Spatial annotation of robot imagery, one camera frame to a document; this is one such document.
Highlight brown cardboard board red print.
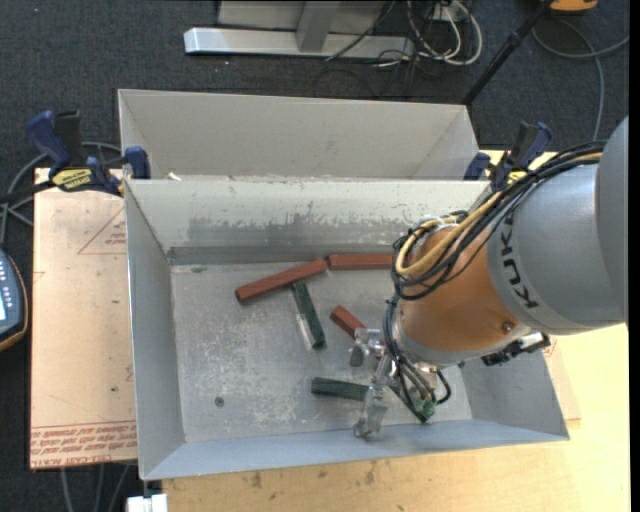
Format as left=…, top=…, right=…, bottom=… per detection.
left=29, top=167, right=584, bottom=471

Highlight red-brown flat block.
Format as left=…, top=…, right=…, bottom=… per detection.
left=326, top=253, right=396, bottom=272
left=329, top=304, right=369, bottom=341
left=234, top=257, right=329, bottom=306

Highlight grey metal bin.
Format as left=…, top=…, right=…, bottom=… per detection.
left=117, top=88, right=571, bottom=481

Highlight dark green flat block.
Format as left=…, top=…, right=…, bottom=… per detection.
left=310, top=376, right=374, bottom=403
left=290, top=281, right=328, bottom=350

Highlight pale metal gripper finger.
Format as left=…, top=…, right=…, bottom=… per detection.
left=352, top=383, right=389, bottom=440
left=349, top=328, right=384, bottom=368

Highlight black cylinder on white bracket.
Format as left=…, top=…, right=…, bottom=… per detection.
left=481, top=332, right=552, bottom=367

